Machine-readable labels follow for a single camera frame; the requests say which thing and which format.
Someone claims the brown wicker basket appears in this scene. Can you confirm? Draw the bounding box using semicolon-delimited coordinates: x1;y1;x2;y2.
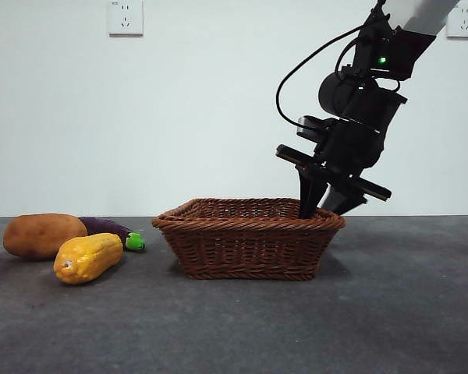
151;197;346;281

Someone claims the purple eggplant with green stem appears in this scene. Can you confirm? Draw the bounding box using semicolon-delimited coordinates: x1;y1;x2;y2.
79;217;146;252

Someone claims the yellow corn cob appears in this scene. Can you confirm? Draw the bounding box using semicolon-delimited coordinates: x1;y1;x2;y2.
53;232;124;286

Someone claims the brown potato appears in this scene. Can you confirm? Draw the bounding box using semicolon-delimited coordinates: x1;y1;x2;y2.
2;213;89;261

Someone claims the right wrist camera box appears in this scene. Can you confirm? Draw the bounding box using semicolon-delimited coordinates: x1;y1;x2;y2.
296;115;331;144

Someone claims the white wall socket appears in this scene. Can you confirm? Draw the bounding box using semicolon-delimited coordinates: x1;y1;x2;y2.
446;3;468;39
108;0;144;38

